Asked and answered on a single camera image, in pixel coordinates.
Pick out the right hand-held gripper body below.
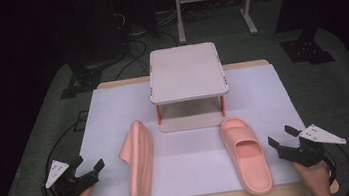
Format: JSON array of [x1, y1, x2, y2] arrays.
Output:
[[274, 120, 349, 171]]

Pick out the person's right hand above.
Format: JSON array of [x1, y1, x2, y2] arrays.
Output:
[[290, 158, 334, 196]]

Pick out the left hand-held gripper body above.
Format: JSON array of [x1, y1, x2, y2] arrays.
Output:
[[41, 154, 104, 196]]

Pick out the white table mat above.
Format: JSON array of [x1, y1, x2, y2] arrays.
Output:
[[72, 60, 314, 196]]

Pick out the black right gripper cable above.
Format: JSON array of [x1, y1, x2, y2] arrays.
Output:
[[320, 141, 349, 196]]

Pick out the tangle of dark floor cables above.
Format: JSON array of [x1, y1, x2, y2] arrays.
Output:
[[106, 0, 223, 82]]

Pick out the pink rubber slipper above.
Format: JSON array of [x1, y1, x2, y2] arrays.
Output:
[[216, 112, 276, 196], [114, 117, 161, 196]]

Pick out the white two-tier shoe rack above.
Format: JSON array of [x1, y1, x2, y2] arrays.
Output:
[[143, 40, 235, 136]]

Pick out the black stand base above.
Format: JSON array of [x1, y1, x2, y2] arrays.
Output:
[[275, 22, 336, 70], [55, 48, 129, 101]]

